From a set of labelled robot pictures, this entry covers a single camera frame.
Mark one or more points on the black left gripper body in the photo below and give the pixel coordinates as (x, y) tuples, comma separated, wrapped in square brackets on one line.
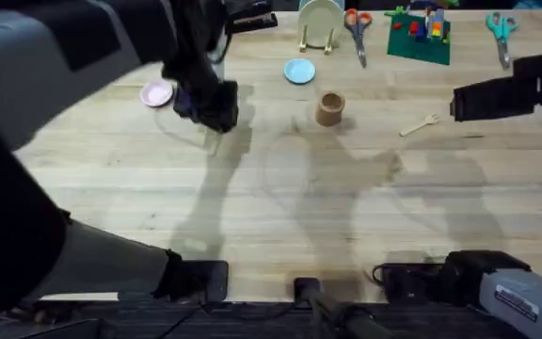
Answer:
[(196, 61)]

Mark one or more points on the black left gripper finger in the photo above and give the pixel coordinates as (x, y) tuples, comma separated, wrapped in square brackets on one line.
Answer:
[(191, 107), (224, 108)]

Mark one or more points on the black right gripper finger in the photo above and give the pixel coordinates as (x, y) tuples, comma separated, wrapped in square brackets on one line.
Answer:
[(492, 90), (492, 109)]

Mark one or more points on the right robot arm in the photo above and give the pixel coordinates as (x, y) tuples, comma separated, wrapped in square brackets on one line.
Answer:
[(511, 292)]

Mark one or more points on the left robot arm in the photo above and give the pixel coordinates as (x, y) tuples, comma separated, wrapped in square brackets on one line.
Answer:
[(40, 56)]

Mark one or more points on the pink plate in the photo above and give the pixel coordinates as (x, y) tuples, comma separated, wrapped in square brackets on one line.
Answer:
[(156, 93)]

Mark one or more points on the light blue plate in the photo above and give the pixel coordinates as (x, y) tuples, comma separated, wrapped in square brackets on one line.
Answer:
[(299, 71)]

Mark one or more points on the brown cylindrical container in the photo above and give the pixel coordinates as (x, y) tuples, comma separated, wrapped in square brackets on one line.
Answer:
[(330, 109)]

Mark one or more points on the wooden plate stand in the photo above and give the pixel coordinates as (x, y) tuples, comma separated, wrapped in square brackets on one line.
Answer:
[(315, 46)]

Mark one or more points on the pale green plate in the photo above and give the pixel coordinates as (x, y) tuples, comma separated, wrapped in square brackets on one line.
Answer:
[(320, 21)]

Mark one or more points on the wooden fork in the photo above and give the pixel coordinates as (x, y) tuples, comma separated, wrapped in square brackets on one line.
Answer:
[(419, 125)]

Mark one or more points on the green board with toy blocks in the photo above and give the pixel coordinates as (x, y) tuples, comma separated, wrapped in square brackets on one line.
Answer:
[(419, 40)]

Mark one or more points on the black rail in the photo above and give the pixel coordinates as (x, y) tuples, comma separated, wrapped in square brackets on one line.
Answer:
[(271, 322)]

